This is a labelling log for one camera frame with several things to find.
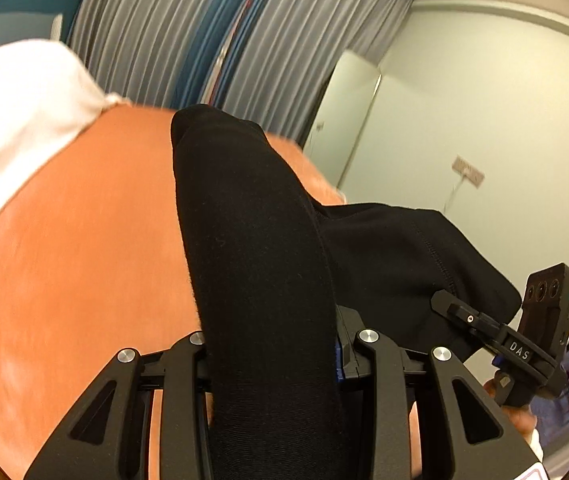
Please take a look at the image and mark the black pants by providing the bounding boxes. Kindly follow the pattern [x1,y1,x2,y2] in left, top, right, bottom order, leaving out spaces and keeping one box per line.
[170,105,521,479]

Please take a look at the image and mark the black camera box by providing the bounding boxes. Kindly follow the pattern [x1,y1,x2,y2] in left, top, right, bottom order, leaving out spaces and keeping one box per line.
[518,263,569,360]

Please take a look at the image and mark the white charging cable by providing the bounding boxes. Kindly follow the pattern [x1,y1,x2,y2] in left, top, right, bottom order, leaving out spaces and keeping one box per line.
[441,173,468,216]

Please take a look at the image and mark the wall socket panel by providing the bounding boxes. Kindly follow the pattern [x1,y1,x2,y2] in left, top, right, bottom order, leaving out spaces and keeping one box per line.
[452,156,485,188]

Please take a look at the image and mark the grey curtains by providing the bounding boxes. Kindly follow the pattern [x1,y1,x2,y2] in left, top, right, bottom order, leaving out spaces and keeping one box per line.
[68,0,414,143]

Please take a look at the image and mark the person's right hand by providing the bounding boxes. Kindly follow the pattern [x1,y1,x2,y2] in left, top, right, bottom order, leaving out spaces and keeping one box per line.
[501,405,539,446]

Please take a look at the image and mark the orange bed cover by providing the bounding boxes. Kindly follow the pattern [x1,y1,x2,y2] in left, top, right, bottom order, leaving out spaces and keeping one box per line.
[0,104,424,480]

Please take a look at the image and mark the standing floor mirror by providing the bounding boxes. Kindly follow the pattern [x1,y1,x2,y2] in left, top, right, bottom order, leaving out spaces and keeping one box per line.
[303,50,382,188]

